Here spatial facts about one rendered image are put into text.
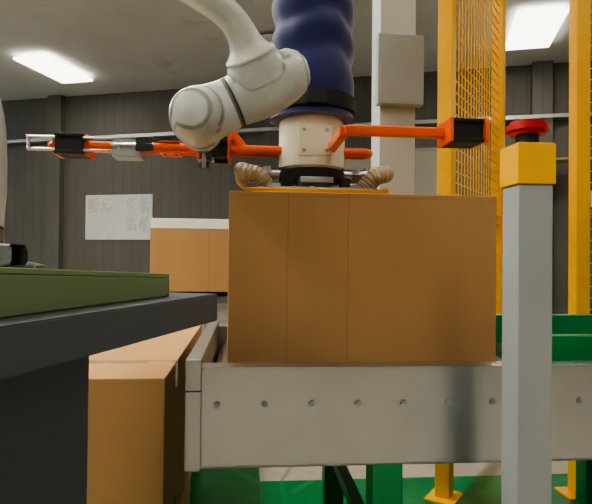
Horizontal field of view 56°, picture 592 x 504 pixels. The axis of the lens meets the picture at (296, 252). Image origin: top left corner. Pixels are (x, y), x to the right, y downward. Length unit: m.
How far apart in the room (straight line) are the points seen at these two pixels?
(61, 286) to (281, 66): 0.67
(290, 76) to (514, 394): 0.70
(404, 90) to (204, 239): 1.34
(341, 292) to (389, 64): 1.48
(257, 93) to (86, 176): 10.55
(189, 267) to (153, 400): 1.88
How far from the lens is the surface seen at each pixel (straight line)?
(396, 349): 1.26
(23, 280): 0.53
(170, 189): 10.64
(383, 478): 1.17
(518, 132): 1.02
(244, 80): 1.09
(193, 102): 1.05
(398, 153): 2.48
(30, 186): 12.32
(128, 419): 1.28
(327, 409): 1.11
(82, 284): 0.60
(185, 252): 3.09
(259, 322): 1.20
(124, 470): 1.32
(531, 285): 1.00
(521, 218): 0.99
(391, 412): 1.13
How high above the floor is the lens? 0.80
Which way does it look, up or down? 1 degrees up
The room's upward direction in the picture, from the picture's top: 1 degrees clockwise
